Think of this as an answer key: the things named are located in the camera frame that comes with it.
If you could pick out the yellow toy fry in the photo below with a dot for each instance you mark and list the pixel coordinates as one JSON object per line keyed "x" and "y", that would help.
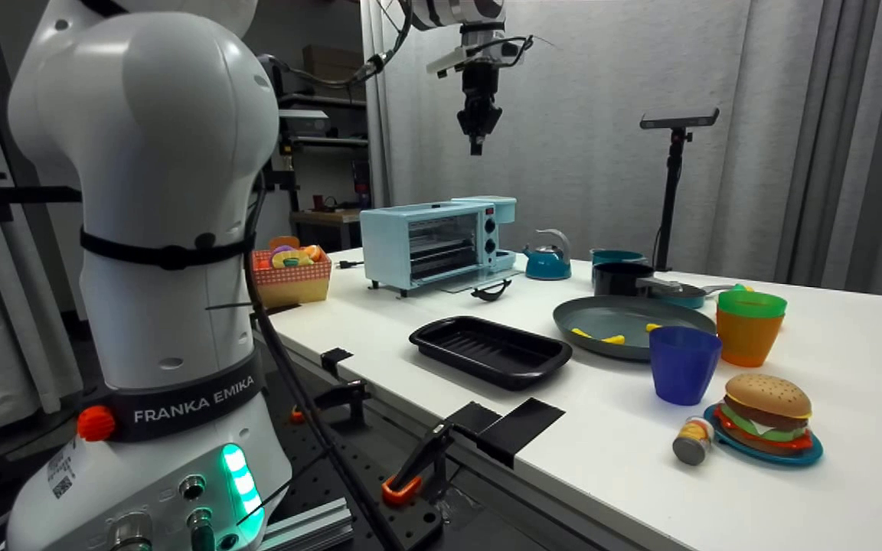
{"x": 615, "y": 338}
{"x": 583, "y": 332}
{"x": 653, "y": 329}

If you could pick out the small toy food can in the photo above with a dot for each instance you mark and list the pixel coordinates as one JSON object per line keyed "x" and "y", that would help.
{"x": 689, "y": 440}

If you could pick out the black toy pot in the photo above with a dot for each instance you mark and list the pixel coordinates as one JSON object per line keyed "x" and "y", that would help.
{"x": 619, "y": 280}

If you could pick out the small black toy utensil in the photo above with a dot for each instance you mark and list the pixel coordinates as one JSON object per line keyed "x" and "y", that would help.
{"x": 492, "y": 288}

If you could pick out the dark storage shelf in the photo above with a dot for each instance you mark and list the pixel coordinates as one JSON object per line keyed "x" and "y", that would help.
{"x": 322, "y": 142}

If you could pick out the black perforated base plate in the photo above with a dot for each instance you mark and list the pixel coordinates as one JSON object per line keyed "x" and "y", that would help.
{"x": 360, "y": 477}

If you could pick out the black baking tray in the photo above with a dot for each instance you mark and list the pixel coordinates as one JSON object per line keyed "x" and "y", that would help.
{"x": 492, "y": 351}

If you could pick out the small teal toy plate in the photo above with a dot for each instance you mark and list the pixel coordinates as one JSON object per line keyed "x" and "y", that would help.
{"x": 768, "y": 457}

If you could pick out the grey wrist camera bar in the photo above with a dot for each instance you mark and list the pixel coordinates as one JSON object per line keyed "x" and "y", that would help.
{"x": 482, "y": 50}

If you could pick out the blue plastic cup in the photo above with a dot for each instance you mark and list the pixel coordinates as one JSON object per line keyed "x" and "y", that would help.
{"x": 683, "y": 369}

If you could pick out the orange plastic cup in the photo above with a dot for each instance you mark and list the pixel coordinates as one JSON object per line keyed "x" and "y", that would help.
{"x": 747, "y": 339}

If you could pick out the basket with toy food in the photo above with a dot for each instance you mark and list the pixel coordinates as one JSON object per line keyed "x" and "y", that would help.
{"x": 296, "y": 275}

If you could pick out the light blue toy oven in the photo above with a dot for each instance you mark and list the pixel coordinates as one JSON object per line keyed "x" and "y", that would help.
{"x": 430, "y": 241}

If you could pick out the black camera stand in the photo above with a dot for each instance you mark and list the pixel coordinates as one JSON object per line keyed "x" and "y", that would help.
{"x": 676, "y": 171}

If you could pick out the aluminium extrusion rail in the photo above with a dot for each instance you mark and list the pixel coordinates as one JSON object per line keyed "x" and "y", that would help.
{"x": 305, "y": 522}

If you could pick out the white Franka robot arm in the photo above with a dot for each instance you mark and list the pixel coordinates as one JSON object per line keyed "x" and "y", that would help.
{"x": 154, "y": 203}

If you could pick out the toy hamburger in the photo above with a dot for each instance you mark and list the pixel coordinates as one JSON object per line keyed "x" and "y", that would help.
{"x": 768, "y": 403}

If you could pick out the teal toy kettle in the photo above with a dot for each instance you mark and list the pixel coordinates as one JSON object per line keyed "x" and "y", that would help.
{"x": 545, "y": 265}

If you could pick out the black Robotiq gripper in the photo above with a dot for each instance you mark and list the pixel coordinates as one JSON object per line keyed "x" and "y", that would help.
{"x": 480, "y": 86}

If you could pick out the green plastic cup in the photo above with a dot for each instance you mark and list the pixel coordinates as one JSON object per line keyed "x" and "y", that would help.
{"x": 752, "y": 302}

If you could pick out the teal bowl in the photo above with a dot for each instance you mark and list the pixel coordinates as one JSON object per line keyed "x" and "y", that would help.
{"x": 615, "y": 256}

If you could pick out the grey round plate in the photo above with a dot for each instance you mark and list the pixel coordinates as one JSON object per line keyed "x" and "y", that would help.
{"x": 615, "y": 319}

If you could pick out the black table edge bracket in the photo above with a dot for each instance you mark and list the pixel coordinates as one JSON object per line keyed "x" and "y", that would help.
{"x": 506, "y": 422}
{"x": 335, "y": 358}

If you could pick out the grey frying pan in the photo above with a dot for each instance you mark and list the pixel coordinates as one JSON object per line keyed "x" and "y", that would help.
{"x": 689, "y": 293}

